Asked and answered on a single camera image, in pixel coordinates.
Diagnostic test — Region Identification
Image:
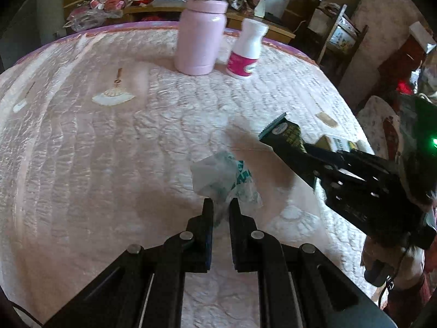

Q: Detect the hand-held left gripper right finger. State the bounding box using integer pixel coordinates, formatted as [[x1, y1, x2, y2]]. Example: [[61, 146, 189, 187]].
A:
[[228, 197, 398, 328]]

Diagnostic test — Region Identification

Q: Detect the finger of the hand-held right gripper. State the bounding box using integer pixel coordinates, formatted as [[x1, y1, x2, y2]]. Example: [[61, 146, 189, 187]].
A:
[[302, 143, 347, 166], [271, 145, 323, 190]]

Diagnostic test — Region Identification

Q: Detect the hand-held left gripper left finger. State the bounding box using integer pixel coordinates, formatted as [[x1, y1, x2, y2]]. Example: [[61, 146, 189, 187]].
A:
[[44, 198, 215, 328]]

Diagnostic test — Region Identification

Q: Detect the dark green snack packet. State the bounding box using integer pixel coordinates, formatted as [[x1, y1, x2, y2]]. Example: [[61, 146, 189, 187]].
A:
[[258, 113, 307, 155]]

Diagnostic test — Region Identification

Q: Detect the clear plastic wrapper teal print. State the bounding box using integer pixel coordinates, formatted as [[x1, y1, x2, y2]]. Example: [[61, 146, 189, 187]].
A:
[[189, 151, 263, 216]]

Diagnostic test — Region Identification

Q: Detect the person's right hand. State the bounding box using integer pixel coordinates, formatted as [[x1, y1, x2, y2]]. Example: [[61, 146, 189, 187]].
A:
[[362, 237, 426, 289]]

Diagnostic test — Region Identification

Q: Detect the small box with rainbow print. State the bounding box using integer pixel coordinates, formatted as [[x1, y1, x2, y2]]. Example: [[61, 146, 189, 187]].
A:
[[316, 135, 359, 153]]

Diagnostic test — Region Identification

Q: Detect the armchair with floral cover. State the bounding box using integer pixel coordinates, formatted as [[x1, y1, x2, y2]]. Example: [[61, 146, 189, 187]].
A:
[[356, 95, 408, 166]]

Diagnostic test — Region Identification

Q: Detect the wooden chair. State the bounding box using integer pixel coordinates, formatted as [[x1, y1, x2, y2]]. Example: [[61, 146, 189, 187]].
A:
[[296, 0, 370, 87]]

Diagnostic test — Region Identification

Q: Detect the white bottle with pink label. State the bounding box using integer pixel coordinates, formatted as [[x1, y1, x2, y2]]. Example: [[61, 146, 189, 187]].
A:
[[226, 18, 270, 80]]

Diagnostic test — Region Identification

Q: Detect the wooden cabinet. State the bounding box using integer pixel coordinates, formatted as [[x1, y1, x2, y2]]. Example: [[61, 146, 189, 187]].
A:
[[64, 0, 296, 44]]

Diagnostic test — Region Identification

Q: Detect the pink mattress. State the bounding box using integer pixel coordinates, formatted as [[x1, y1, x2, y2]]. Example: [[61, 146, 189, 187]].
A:
[[351, 0, 426, 79]]

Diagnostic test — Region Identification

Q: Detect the white cardboard box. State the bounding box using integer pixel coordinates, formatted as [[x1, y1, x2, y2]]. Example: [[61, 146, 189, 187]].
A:
[[409, 21, 437, 54]]

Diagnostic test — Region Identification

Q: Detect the pink thermos bottle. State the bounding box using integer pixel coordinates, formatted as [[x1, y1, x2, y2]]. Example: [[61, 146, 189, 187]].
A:
[[173, 0, 230, 76]]

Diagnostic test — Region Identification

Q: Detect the clear plastic bag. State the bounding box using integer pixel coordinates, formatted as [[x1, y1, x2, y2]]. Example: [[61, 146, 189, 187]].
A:
[[66, 6, 124, 32]]

